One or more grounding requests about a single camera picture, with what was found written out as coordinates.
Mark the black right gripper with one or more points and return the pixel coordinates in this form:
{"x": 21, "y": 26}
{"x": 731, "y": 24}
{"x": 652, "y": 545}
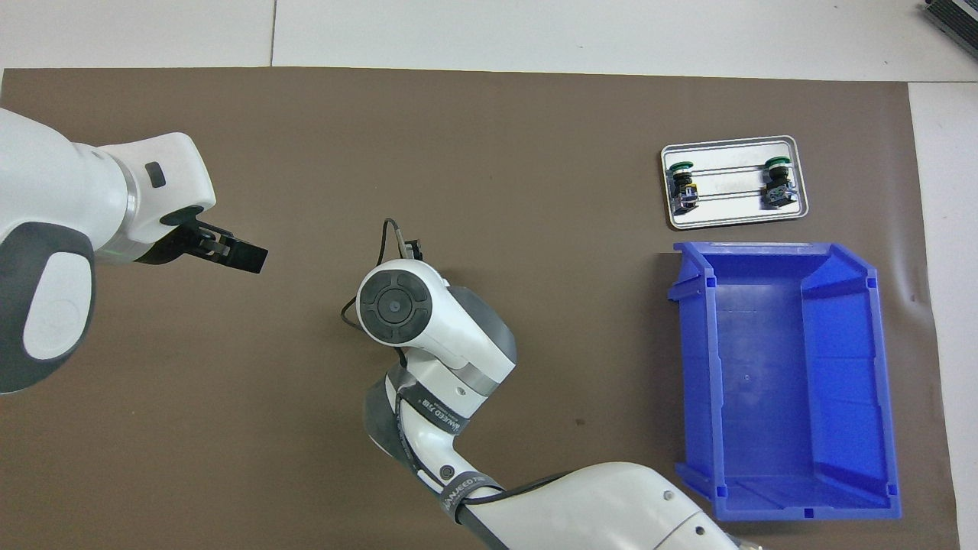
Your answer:
{"x": 413, "y": 250}

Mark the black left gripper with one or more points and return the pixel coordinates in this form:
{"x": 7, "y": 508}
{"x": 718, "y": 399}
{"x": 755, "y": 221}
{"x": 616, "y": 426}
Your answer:
{"x": 179, "y": 241}

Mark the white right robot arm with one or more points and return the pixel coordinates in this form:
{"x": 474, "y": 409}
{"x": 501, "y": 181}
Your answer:
{"x": 458, "y": 336}

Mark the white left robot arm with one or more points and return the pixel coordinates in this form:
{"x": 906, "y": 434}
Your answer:
{"x": 46, "y": 229}

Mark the brown table mat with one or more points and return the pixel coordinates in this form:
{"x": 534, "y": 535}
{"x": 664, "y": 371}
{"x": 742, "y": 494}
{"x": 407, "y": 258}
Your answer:
{"x": 535, "y": 191}

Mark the silver metal tray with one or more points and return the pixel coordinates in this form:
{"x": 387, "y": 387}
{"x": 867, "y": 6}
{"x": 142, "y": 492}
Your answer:
{"x": 730, "y": 200}

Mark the blue plastic storage bin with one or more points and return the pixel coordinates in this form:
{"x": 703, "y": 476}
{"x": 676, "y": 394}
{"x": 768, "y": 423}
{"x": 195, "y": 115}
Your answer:
{"x": 764, "y": 382}

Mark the grey ribbed device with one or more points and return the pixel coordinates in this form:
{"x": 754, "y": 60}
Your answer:
{"x": 959, "y": 19}

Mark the green push button switch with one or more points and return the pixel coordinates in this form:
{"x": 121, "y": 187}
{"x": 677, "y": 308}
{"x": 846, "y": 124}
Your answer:
{"x": 684, "y": 191}
{"x": 778, "y": 191}

